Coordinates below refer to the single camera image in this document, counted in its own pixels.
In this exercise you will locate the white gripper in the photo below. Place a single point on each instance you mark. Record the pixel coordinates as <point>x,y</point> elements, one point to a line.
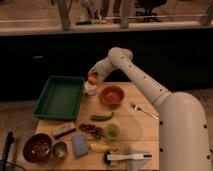
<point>102,68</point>

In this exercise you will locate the red apple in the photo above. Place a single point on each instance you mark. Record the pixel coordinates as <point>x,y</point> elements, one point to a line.
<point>92,79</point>

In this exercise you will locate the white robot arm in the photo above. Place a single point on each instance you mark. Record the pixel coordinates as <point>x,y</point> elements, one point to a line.
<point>184,140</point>

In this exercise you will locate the white paper cup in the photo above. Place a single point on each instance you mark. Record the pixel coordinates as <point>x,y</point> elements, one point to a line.
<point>90,89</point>

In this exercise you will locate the small green cup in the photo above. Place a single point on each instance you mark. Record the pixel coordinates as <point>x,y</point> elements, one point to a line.
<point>111,131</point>

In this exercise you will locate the small metal cup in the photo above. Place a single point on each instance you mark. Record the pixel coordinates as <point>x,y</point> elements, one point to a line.
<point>60,150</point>

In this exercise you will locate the orange bowl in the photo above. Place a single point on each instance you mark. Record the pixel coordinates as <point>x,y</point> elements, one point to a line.
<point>112,95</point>

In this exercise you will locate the green plastic tray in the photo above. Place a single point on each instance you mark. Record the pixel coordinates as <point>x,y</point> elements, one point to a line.
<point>60,98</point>

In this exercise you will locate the green chili pepper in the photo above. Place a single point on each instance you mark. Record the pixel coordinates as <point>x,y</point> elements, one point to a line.
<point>101,118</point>

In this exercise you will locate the silver fork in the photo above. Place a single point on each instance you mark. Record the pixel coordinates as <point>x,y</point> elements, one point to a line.
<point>138,108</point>

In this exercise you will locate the bunch of dark grapes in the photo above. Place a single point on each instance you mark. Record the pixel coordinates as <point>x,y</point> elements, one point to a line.
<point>95,131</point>

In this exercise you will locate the wooden eraser block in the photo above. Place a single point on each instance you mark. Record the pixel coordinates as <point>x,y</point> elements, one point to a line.
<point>63,129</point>

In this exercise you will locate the yellow banana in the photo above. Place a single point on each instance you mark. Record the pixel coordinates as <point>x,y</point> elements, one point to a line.
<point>101,147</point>

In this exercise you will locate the white black dish brush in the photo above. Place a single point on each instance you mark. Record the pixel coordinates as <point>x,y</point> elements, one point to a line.
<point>108,157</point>

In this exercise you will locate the dark red bowl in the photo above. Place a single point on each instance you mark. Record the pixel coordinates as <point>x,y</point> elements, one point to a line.
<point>37,148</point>

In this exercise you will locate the black pole stand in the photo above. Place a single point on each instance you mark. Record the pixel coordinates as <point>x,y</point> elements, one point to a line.
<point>6,149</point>

